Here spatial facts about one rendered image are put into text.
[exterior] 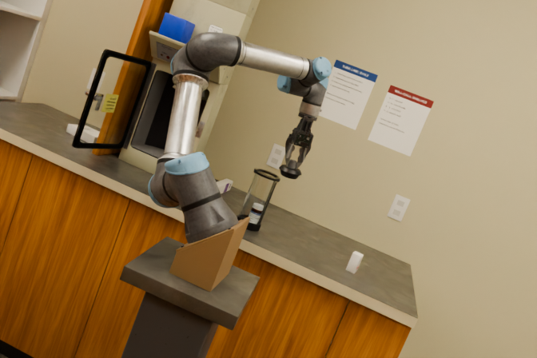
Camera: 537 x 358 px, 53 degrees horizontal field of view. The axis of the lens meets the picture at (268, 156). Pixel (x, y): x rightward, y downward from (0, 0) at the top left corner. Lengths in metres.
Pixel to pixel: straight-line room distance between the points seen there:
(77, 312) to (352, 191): 1.32
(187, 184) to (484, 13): 1.68
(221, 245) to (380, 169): 1.33
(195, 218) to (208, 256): 0.11
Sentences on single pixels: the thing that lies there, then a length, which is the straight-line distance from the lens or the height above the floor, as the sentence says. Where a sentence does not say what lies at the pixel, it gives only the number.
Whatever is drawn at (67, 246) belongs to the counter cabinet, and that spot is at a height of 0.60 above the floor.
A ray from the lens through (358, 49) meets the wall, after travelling 2.62.
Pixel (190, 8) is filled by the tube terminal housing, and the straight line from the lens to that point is 2.36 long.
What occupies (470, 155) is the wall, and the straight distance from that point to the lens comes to 2.63.
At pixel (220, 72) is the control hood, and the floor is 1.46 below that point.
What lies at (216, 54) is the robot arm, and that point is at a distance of 1.67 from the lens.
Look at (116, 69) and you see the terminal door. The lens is 2.21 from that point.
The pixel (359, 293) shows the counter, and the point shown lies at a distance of 1.97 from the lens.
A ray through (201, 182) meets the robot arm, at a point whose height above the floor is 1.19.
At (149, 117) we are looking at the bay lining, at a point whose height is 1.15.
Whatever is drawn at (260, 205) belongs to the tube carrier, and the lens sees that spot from 2.09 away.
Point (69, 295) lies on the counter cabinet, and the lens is 2.37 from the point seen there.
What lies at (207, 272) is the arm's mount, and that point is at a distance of 1.47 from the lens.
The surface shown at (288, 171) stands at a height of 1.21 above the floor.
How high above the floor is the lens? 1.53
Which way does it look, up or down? 8 degrees down
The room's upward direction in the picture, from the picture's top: 21 degrees clockwise
